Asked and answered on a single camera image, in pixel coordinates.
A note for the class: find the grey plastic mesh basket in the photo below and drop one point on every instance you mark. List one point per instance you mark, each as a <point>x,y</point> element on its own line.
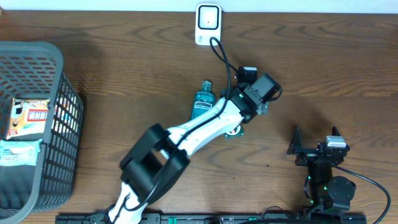
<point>34,70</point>

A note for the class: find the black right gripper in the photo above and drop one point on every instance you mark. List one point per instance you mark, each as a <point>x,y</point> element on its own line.
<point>308,155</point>

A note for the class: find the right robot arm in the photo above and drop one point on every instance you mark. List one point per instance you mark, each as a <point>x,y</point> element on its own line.
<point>330,195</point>

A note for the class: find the orange snack bag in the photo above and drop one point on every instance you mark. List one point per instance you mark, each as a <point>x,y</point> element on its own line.
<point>27,119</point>

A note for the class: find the white barcode scanner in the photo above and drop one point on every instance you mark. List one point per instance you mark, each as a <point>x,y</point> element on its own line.
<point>207,23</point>

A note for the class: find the blue Listerine mouthwash bottle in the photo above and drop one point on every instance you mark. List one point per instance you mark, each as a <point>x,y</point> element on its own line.
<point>204,99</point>

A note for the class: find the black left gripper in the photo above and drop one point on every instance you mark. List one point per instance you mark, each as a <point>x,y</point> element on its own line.
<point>264,109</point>

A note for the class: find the green round-logo packet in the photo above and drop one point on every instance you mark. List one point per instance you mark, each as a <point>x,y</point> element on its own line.
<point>235,133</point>

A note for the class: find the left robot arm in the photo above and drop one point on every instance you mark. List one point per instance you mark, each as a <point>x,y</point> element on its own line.
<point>160,156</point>

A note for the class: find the green wet wipes pack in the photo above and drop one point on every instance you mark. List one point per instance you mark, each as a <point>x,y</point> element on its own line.
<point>19,153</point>

